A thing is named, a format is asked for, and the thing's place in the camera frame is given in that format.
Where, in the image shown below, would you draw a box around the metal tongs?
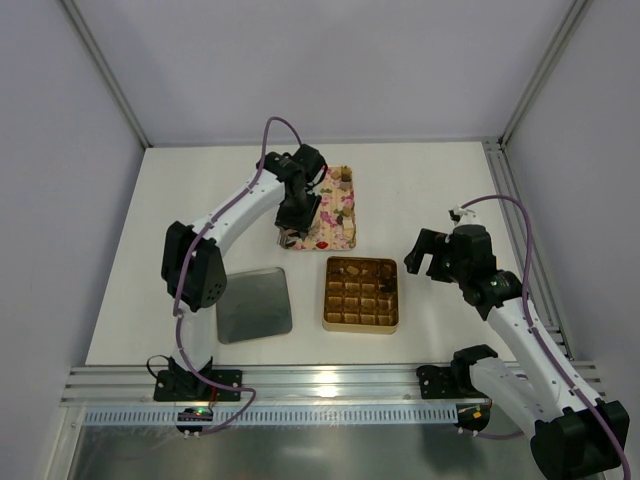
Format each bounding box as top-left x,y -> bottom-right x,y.
278,230 -> 299,249

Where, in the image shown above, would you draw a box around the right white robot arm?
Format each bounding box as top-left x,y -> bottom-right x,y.
404,224 -> 630,479

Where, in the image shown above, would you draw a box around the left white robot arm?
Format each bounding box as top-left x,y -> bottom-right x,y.
154,144 -> 327,401

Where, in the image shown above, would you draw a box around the gold chocolate box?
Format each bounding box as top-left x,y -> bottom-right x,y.
323,256 -> 399,335

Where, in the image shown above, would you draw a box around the floral tray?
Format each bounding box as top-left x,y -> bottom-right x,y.
285,165 -> 357,251

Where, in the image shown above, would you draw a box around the silver tin lid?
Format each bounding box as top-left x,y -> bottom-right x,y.
216,267 -> 293,345

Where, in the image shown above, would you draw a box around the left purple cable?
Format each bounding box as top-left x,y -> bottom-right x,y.
171,116 -> 306,374

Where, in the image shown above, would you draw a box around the purple cable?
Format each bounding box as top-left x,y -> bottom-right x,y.
171,116 -> 306,374
459,193 -> 631,480

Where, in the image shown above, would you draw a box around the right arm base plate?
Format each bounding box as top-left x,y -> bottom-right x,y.
416,365 -> 459,400

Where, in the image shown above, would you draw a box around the slotted cable duct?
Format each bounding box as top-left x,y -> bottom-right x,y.
82,404 -> 458,428

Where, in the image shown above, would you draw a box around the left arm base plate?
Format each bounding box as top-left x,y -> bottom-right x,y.
153,369 -> 243,402

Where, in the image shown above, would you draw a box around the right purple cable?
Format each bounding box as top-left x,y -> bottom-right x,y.
459,193 -> 631,480

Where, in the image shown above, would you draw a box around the aluminium rail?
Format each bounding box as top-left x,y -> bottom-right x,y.
59,360 -> 609,407

